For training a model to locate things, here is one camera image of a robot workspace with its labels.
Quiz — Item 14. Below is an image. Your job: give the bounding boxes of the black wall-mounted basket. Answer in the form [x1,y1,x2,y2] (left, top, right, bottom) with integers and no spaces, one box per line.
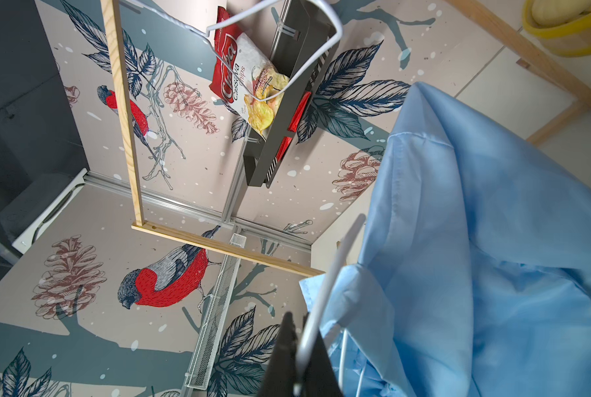
[243,1,338,187]

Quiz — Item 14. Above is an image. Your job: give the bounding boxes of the wooden clothes rack frame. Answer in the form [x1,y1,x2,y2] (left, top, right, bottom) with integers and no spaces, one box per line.
[101,1,591,277]

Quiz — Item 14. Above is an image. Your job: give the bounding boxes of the white wire hanger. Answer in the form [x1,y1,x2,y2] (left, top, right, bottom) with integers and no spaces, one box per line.
[131,1,343,102]
[293,213,366,396]

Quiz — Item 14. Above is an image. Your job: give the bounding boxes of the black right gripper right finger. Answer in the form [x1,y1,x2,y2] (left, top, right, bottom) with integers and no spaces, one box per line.
[302,332,343,397]

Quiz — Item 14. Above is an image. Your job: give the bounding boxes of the white wire mesh shelf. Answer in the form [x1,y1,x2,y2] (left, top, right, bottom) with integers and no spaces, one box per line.
[181,255,241,396]

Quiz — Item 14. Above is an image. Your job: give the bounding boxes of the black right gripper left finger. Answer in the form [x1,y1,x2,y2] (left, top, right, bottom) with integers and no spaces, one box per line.
[257,312,297,397]

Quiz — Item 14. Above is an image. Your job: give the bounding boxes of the aluminium frame corner post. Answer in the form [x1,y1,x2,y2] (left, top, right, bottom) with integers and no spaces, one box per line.
[221,151,248,223]

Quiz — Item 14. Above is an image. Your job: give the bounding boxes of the red Chuba chips bag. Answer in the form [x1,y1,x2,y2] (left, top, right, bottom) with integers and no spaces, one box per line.
[209,24,243,104]

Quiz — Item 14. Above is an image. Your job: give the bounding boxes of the light blue long-sleeve shirt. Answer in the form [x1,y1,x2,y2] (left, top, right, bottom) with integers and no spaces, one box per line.
[320,83,591,396]

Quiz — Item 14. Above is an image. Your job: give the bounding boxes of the white cassava chips bag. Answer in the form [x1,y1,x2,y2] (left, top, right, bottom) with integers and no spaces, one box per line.
[233,33,290,140]

